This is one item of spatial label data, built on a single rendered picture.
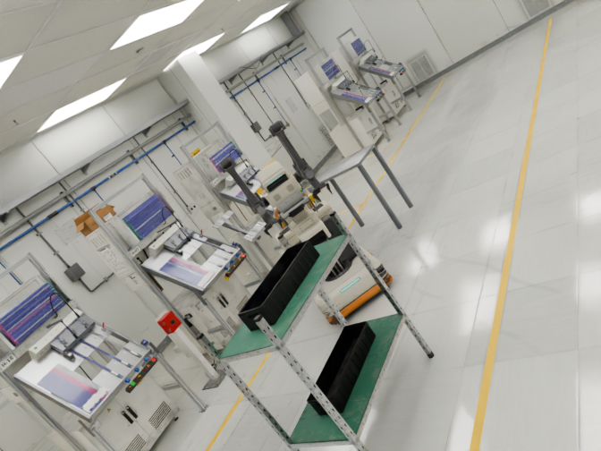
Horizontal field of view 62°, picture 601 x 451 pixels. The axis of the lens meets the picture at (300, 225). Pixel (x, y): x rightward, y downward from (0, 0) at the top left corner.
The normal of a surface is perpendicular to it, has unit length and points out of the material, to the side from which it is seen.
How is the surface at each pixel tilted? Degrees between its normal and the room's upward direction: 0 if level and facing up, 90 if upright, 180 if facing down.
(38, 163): 90
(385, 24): 90
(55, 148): 90
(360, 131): 90
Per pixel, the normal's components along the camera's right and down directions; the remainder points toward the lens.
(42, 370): 0.13, -0.77
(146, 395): 0.72, -0.32
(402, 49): -0.41, 0.53
